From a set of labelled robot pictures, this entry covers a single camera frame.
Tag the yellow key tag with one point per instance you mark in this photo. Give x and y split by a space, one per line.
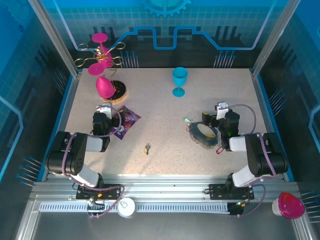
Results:
209 135

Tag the green key tag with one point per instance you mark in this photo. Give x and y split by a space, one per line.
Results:
186 119

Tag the keyring bundle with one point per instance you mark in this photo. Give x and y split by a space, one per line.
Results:
200 138

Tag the red key tag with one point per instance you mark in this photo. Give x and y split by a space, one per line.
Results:
219 150

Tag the key with yellow cap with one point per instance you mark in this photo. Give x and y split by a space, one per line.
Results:
147 149

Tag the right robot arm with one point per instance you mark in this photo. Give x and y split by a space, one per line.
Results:
275 160

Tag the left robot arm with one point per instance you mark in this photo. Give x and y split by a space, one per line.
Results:
56 160

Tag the purple candy bag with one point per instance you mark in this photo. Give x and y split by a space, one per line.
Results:
130 117

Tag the chocolate doughnut toy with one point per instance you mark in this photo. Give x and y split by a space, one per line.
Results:
120 91

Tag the pink plastic wine glass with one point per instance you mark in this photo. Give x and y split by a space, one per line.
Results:
100 38
104 87

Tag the blue plastic goblet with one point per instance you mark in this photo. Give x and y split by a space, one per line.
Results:
179 76

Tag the white tin can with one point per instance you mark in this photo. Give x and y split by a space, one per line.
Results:
126 208

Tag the pink lidded cup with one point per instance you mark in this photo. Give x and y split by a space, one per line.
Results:
290 206

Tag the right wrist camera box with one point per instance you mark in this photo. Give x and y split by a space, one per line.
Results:
221 111

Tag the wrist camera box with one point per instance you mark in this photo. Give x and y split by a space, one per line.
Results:
106 110
221 111

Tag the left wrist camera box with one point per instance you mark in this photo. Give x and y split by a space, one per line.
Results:
106 110

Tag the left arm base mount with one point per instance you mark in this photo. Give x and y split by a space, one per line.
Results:
110 192

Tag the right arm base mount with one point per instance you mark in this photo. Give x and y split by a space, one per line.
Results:
217 191

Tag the aluminium front rail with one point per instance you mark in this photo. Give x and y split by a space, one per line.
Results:
165 185

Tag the aluminium frame post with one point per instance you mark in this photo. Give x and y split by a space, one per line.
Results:
275 37
55 37

